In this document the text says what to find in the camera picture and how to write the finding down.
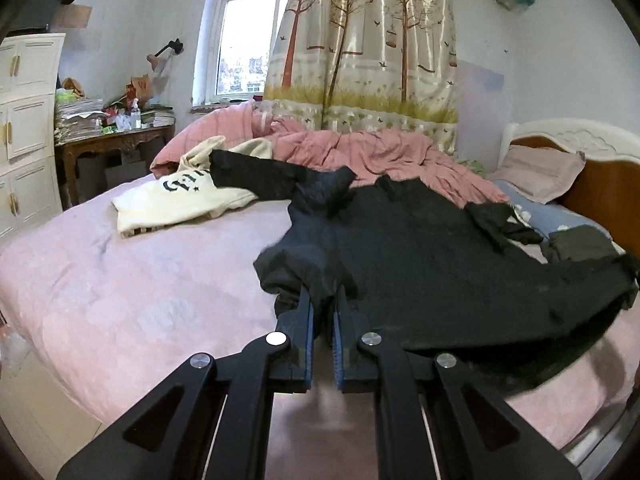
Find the cream printed hoodie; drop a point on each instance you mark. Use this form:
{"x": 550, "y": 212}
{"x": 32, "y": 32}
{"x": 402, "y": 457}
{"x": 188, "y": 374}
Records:
{"x": 187, "y": 194}

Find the blue floral pillow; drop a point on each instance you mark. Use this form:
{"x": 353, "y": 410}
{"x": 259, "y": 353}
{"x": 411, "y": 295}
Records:
{"x": 546, "y": 218}

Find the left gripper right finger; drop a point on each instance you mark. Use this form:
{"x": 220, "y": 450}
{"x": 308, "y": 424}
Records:
{"x": 435, "y": 418}

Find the pink plaid quilt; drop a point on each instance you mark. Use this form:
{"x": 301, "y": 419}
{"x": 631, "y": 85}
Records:
{"x": 401, "y": 155}

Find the pink pillow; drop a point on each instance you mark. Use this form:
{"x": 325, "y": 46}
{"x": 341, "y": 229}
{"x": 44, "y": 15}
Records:
{"x": 540, "y": 174}

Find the clear spray bottle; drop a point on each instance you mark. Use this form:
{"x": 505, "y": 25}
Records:
{"x": 135, "y": 115}

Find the stack of papers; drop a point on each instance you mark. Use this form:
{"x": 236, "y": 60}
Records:
{"x": 77, "y": 120}

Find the white cabinet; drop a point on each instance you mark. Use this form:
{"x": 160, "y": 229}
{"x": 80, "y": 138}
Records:
{"x": 29, "y": 187}

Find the window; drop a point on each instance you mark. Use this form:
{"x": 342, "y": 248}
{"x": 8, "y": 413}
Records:
{"x": 235, "y": 40}

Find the folded dark green jacket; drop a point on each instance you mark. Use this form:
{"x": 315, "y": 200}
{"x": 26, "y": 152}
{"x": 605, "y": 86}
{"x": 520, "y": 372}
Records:
{"x": 578, "y": 244}

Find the pink bed sheet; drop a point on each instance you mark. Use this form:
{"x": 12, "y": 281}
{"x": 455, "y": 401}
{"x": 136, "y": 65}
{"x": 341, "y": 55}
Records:
{"x": 113, "y": 316}

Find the pink desk lamp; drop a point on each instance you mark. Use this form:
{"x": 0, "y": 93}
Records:
{"x": 159, "y": 59}

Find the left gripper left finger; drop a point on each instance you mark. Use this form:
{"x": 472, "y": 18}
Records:
{"x": 210, "y": 418}

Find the black puffer jacket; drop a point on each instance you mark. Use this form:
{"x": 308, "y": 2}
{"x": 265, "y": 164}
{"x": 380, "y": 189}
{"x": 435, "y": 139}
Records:
{"x": 429, "y": 274}

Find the tree pattern curtain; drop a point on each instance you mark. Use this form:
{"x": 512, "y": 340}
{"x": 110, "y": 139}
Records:
{"x": 351, "y": 65}

